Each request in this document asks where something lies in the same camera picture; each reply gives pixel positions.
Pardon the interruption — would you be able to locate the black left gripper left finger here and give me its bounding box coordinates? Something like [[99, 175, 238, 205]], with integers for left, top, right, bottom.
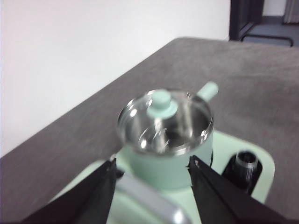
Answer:
[[22, 156, 117, 224]]

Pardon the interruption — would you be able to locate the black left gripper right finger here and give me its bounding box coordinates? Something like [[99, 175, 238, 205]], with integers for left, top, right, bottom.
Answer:
[[188, 155, 290, 224]]

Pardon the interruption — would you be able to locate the glass lid with green knob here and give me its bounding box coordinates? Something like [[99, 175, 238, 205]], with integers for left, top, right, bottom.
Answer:
[[117, 88, 214, 156]]

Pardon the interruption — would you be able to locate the mint green hinged press lid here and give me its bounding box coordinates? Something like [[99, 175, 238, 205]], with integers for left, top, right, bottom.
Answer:
[[50, 160, 199, 224]]

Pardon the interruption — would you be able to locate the silver control knob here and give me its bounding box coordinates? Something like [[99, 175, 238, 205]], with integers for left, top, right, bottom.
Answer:
[[234, 151, 259, 185]]

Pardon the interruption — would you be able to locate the mint green breakfast maker base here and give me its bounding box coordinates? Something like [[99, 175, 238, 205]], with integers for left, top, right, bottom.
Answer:
[[50, 129, 276, 224]]

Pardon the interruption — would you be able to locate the grey ribbed panel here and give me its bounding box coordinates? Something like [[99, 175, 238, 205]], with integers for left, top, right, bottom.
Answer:
[[282, 0, 299, 25]]

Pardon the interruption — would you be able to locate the mint green handled pot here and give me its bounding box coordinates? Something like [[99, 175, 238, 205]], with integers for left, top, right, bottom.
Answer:
[[116, 81, 220, 189]]

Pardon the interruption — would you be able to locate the black metal tube frame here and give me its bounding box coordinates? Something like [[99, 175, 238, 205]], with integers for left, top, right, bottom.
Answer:
[[242, 34, 294, 48]]

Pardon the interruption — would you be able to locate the dark door frame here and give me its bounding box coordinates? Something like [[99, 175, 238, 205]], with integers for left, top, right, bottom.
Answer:
[[228, 0, 264, 42]]

